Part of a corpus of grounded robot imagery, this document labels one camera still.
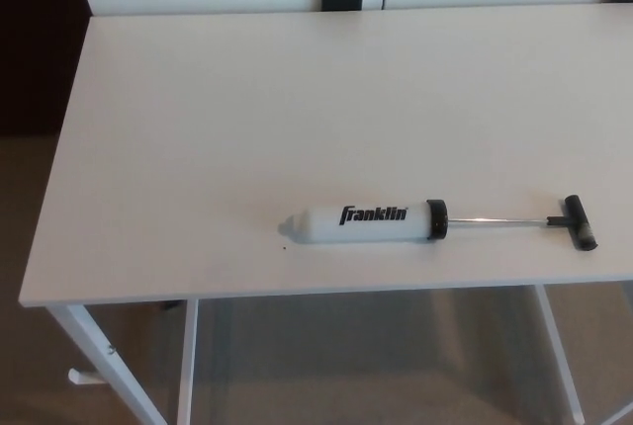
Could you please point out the white Franklin air pump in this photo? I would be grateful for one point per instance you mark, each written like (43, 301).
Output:
(366, 227)

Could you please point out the white desk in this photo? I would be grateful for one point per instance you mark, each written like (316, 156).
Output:
(297, 99)

